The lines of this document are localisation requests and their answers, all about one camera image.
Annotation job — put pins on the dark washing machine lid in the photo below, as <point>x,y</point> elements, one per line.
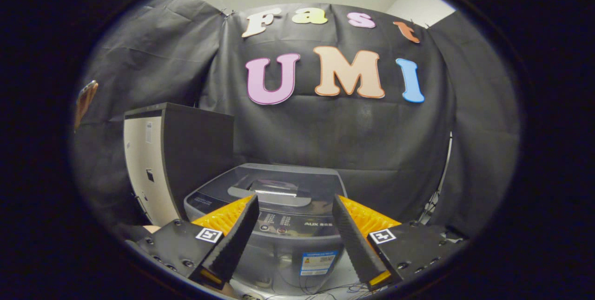
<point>307,179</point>

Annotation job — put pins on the black backdrop cloth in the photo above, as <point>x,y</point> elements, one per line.
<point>325,137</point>

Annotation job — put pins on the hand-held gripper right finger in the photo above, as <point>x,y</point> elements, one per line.
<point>353,239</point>

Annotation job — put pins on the grey washing machine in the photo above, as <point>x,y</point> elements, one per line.
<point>288,249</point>

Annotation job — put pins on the smartphone in clear case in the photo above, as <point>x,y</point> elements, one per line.
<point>85,102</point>

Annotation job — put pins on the dark and beige cabinet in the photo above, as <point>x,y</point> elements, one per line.
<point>200,160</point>

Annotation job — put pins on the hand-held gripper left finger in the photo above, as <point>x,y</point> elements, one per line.
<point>234,239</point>

